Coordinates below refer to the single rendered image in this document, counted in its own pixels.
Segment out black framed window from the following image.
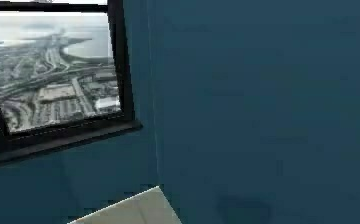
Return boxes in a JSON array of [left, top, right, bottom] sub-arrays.
[[0, 0, 144, 167]]

